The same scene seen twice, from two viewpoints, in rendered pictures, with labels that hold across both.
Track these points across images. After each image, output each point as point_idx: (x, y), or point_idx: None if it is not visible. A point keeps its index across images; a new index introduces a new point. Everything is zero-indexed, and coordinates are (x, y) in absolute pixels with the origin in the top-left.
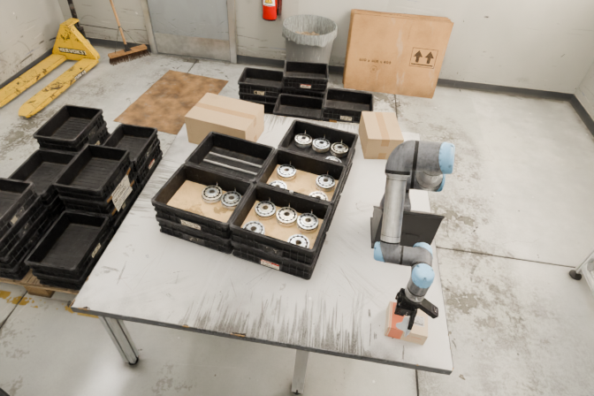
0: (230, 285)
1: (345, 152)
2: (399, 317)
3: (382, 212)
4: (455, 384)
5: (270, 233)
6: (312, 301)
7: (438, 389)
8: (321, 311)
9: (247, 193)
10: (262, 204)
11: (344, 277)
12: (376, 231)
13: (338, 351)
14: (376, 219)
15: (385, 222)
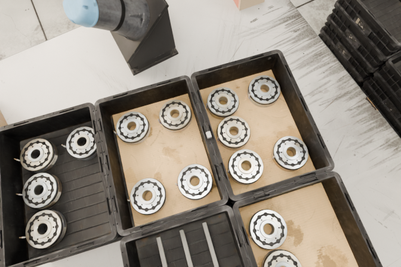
0: (339, 152)
1: (45, 139)
2: None
3: (167, 9)
4: None
5: (271, 135)
6: None
7: None
8: (286, 55)
9: (261, 195)
10: (244, 172)
11: (235, 56)
12: (170, 38)
13: (307, 23)
14: (157, 39)
15: None
